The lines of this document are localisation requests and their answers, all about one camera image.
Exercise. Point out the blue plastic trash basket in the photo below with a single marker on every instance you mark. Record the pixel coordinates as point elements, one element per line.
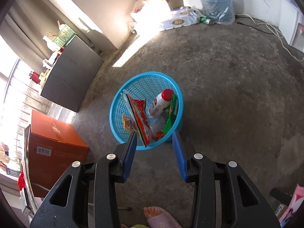
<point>144,86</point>

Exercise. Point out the pink cartoon cushion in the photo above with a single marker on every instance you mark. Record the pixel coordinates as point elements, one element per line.
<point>294,206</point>

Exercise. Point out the red white drink bottle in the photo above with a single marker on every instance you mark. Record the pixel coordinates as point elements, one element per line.
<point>161,102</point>

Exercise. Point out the orange cardboard box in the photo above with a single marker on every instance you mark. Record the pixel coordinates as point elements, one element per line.
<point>52,146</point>

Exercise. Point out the red snack wrapper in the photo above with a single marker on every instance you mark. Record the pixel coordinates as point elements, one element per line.
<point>137,107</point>

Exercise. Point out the white plastic bag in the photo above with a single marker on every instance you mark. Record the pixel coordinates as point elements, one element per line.
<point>142,12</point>

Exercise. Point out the red kettle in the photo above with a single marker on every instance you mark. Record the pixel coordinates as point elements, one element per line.
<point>35,77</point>

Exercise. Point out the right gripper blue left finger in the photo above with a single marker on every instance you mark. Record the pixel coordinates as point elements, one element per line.
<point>128,156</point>

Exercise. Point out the pack of tissue rolls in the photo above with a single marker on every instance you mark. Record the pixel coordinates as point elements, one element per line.
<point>184,16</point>

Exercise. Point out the dark grey cabinet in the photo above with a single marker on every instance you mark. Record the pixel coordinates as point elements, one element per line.
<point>70,78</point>

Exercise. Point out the empty blue water jug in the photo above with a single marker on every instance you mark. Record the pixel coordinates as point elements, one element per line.
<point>220,11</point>

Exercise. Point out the green potato chip bag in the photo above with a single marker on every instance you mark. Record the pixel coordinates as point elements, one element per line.
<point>170,119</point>

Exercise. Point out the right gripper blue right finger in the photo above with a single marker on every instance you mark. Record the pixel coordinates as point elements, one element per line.
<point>180,154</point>

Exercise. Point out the grey curtain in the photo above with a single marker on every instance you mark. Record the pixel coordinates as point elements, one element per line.
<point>25,25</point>

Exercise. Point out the green drink can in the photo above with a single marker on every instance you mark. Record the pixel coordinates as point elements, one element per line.
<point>207,20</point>

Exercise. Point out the white water dispenser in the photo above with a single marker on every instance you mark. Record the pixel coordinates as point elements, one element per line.
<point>291,24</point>

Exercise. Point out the red packet on table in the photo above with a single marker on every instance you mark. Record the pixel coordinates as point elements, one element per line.
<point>21,181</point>

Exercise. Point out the small orange snack packet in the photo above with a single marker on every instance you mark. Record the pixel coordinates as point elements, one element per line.
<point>129,124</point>

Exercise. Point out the foot in pink slipper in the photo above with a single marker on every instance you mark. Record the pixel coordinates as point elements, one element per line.
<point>160,218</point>

